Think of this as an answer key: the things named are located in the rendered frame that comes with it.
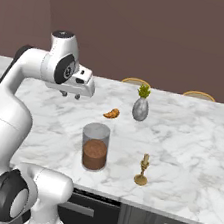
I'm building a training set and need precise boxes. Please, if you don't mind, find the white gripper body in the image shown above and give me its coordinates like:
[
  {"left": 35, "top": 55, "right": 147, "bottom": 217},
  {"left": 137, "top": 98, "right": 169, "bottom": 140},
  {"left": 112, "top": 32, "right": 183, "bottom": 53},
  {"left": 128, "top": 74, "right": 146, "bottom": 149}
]
[{"left": 43, "top": 71, "right": 97, "bottom": 99}]

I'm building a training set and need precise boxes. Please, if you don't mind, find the glass jar with brown contents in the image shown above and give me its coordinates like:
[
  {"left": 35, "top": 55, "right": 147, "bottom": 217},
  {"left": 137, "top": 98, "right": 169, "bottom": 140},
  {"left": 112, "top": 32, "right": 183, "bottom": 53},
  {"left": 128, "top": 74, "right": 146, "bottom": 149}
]
[{"left": 77, "top": 120, "right": 113, "bottom": 174}]

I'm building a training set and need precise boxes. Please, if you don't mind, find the candle on brass holder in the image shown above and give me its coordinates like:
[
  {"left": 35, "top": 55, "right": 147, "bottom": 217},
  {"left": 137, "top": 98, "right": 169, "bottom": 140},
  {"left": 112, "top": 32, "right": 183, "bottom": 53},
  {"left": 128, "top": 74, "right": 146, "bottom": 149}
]
[{"left": 132, "top": 151, "right": 153, "bottom": 188}]

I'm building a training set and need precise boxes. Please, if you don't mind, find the brown croissant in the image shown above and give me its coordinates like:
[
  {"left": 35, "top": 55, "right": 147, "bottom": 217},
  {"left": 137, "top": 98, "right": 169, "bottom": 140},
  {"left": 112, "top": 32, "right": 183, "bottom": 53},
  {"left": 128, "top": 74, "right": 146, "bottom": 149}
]
[{"left": 102, "top": 106, "right": 121, "bottom": 121}]

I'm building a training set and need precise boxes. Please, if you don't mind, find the wooden chair back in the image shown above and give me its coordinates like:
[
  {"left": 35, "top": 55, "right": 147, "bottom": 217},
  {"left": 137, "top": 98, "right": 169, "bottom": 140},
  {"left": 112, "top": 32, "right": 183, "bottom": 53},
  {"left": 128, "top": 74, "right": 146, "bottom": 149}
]
[
  {"left": 120, "top": 75, "right": 153, "bottom": 88},
  {"left": 182, "top": 89, "right": 217, "bottom": 103}
]

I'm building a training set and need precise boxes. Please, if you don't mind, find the marble vase with green plant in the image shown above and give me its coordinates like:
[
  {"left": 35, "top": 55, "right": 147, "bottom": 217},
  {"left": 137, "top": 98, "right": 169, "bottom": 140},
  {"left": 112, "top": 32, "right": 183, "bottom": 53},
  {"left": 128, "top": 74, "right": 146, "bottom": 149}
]
[{"left": 130, "top": 82, "right": 153, "bottom": 123}]

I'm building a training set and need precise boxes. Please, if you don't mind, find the black dishwasher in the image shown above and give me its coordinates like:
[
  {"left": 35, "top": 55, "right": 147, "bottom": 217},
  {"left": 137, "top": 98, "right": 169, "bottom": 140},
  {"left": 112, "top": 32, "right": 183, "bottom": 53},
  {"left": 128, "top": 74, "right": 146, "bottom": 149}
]
[{"left": 55, "top": 186, "right": 124, "bottom": 224}]

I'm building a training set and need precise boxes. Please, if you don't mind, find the silver dishwasher handle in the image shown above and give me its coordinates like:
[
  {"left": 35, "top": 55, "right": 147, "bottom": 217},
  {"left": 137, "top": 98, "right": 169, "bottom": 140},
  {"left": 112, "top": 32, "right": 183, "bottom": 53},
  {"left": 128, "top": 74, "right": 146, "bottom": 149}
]
[{"left": 56, "top": 200, "right": 97, "bottom": 219}]

